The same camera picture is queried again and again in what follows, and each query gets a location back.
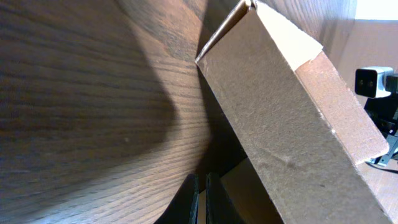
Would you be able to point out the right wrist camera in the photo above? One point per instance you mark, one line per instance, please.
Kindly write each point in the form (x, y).
(375, 82)

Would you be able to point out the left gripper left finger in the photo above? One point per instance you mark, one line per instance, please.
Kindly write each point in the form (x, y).
(183, 209)

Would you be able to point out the cardboard box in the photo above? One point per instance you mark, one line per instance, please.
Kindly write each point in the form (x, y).
(270, 66)

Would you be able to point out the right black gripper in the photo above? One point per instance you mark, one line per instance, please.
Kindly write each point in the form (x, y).
(383, 112)

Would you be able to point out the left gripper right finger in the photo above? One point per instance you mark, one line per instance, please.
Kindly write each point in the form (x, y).
(219, 207)

